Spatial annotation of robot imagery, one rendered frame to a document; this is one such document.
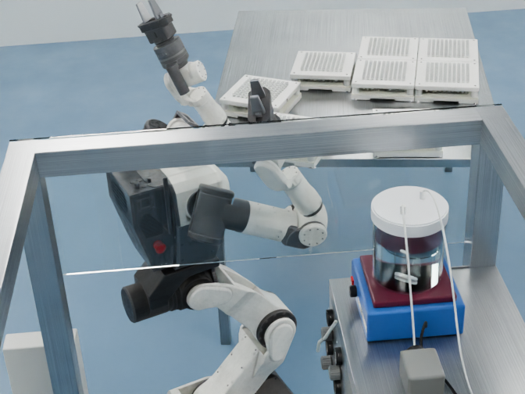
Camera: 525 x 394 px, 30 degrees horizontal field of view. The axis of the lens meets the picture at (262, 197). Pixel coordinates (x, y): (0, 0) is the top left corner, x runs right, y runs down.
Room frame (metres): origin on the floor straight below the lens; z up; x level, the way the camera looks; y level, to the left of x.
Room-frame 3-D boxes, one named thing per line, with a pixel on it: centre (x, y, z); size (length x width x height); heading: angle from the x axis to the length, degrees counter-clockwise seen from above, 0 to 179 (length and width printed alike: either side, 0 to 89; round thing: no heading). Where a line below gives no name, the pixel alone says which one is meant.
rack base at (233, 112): (3.49, -0.01, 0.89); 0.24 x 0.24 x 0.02; 65
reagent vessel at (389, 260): (1.65, -0.29, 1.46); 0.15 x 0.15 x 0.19
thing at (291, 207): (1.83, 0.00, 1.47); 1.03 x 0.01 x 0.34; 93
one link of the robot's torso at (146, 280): (2.41, 0.29, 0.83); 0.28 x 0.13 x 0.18; 116
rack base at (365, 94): (3.62, -0.51, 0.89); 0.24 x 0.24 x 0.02; 79
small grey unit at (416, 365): (1.42, -0.28, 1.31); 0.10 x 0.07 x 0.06; 3
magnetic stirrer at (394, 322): (1.65, -0.28, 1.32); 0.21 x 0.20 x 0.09; 93
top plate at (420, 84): (3.57, -0.76, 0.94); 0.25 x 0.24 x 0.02; 79
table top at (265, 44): (3.79, -0.40, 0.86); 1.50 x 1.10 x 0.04; 174
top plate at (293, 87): (3.49, -0.01, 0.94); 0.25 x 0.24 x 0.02; 65
